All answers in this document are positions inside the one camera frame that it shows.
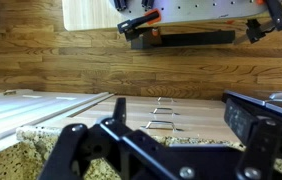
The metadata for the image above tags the robot mounting cart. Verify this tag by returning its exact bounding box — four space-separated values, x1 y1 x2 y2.
61 0 282 50

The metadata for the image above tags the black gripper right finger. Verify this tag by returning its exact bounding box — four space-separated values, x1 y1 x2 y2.
223 98 282 180

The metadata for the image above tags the white panelled door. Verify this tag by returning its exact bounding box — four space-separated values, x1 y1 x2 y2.
0 88 115 161

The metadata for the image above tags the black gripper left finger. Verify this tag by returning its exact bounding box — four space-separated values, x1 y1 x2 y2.
37 96 129 180

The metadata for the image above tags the black and orange clamp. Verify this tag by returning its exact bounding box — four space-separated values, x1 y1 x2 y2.
233 0 282 45
116 8 162 42

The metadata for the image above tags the stainless steel gas range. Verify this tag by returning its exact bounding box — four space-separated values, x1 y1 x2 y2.
221 88 282 123

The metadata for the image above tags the silver drawer handle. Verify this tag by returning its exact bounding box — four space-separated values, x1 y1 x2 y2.
144 120 178 132
151 106 176 116
156 96 176 103

